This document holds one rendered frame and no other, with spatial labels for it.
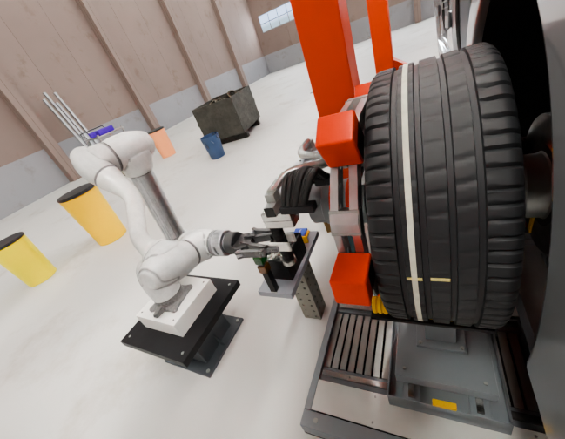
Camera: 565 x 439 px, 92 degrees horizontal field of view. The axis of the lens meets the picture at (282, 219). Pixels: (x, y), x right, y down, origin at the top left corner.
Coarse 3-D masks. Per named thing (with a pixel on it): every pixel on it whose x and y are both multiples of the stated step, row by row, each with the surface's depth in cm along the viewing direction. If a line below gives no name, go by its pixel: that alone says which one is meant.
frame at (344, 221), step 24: (360, 96) 76; (360, 120) 62; (336, 168) 60; (360, 168) 61; (336, 192) 59; (360, 192) 59; (336, 216) 58; (360, 216) 57; (336, 240) 61; (360, 240) 58
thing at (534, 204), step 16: (544, 128) 60; (544, 144) 61; (528, 160) 61; (544, 160) 59; (528, 176) 59; (544, 176) 58; (528, 192) 59; (544, 192) 58; (528, 208) 61; (544, 208) 60; (544, 224) 63; (544, 240) 64
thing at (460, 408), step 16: (496, 352) 99; (496, 368) 97; (400, 384) 103; (400, 400) 98; (416, 400) 95; (432, 400) 96; (448, 400) 94; (464, 400) 93; (480, 400) 89; (448, 416) 93; (464, 416) 89; (480, 416) 86; (496, 416) 87
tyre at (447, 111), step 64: (448, 64) 52; (384, 128) 51; (448, 128) 46; (512, 128) 41; (384, 192) 49; (448, 192) 45; (512, 192) 41; (384, 256) 52; (448, 256) 47; (512, 256) 43; (448, 320) 58
